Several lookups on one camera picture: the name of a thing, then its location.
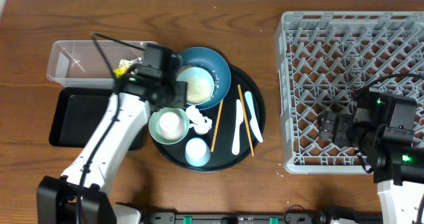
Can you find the round black serving tray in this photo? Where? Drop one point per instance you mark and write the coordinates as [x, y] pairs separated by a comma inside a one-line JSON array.
[[222, 156]]

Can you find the left wooden chopstick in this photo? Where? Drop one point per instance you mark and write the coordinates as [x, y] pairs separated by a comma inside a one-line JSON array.
[[216, 126]]

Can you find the black rectangular tray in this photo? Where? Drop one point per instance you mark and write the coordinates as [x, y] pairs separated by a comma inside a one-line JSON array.
[[77, 115]]

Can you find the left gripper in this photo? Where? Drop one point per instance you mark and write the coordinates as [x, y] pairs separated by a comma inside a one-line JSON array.
[[182, 99]]

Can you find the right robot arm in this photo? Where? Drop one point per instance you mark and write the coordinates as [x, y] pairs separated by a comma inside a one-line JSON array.
[[381, 131]]

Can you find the light blue bowl with rice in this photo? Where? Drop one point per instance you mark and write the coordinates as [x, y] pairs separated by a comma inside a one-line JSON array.
[[200, 85]]

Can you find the dark blue plate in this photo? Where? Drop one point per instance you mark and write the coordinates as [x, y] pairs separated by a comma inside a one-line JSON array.
[[216, 65]]

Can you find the wooden chopstick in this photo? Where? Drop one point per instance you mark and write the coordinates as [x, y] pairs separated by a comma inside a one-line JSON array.
[[245, 120], [216, 126]]

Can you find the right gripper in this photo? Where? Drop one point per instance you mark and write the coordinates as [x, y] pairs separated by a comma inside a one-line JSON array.
[[343, 121]]

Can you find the light blue plastic knife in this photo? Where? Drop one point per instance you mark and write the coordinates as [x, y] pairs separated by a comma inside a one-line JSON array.
[[253, 120]]

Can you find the white tissue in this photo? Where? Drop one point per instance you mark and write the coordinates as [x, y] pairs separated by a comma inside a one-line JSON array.
[[201, 124]]

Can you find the light blue cup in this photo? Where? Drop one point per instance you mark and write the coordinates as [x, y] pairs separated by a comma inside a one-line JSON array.
[[197, 152]]

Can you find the clear plastic waste bin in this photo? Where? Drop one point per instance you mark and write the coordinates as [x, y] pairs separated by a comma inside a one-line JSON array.
[[77, 63]]

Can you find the right wooden chopstick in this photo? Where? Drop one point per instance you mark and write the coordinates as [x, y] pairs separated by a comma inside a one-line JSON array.
[[245, 120]]

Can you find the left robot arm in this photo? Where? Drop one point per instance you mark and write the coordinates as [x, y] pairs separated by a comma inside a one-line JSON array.
[[81, 193]]

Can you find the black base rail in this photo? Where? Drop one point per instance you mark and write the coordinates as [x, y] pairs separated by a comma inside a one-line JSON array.
[[295, 218]]

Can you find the grey dishwasher rack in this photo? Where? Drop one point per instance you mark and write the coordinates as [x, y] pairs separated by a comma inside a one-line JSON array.
[[322, 57]]

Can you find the yellow foil snack wrapper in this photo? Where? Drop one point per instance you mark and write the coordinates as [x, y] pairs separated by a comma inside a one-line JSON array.
[[124, 66]]

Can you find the white paper cup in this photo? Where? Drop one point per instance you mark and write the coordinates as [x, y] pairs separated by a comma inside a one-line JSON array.
[[171, 126]]

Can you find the mint green bowl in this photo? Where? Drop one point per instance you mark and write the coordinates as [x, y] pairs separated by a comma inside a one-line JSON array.
[[154, 128]]

